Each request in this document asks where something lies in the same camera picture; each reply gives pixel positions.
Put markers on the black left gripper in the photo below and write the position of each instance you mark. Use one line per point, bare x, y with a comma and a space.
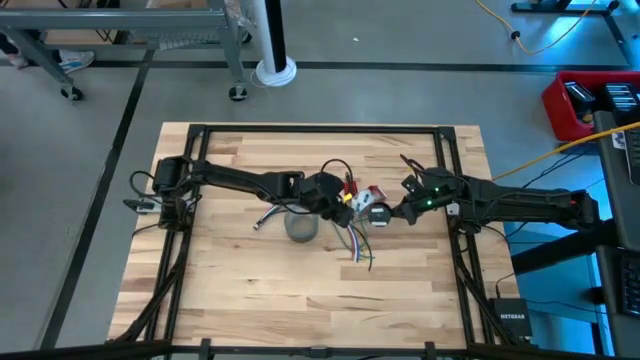
340, 212

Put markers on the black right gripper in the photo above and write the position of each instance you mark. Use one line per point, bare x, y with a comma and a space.
420, 200

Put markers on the red tape dispenser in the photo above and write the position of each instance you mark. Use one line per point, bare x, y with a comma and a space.
379, 191

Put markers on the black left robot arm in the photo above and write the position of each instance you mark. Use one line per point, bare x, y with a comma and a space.
235, 177

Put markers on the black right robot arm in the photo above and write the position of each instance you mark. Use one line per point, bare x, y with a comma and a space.
525, 205

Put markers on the red bit holder block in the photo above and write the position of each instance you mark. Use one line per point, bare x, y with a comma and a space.
350, 189

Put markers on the red plastic bin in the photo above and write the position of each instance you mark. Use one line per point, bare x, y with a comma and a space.
557, 115

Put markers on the white and black pole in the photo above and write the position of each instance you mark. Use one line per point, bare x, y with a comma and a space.
265, 40

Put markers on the black device in bin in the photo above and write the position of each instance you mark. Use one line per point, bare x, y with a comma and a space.
620, 100
580, 95

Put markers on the black floor stand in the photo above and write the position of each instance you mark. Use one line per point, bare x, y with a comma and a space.
550, 7

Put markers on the person's shoe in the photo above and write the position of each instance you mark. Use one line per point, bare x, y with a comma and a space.
75, 61
15, 57

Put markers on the grey metal cart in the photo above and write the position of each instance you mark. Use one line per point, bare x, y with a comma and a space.
100, 19

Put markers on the grey duct tape roll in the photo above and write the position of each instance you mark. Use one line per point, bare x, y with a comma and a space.
300, 235

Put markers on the black table frame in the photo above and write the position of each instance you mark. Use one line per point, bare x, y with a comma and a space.
320, 129

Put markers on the black network switch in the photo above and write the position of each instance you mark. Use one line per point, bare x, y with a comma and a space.
512, 317

